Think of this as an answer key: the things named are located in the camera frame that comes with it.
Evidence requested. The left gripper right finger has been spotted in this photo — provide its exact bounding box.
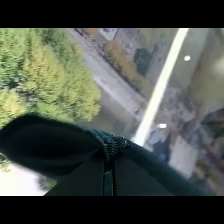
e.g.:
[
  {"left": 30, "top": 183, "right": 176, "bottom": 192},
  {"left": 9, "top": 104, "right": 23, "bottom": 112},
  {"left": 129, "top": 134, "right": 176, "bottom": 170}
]
[{"left": 112, "top": 156, "right": 175, "bottom": 197}]

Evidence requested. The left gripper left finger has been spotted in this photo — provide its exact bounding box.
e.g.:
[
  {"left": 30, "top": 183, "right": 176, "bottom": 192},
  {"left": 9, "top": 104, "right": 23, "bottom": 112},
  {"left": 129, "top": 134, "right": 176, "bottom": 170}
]
[{"left": 44, "top": 153, "right": 108, "bottom": 197}]

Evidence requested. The black garment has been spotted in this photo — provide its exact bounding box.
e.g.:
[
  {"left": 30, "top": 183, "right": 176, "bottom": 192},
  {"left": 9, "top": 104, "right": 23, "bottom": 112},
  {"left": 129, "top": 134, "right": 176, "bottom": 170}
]
[{"left": 0, "top": 113, "right": 214, "bottom": 197}]

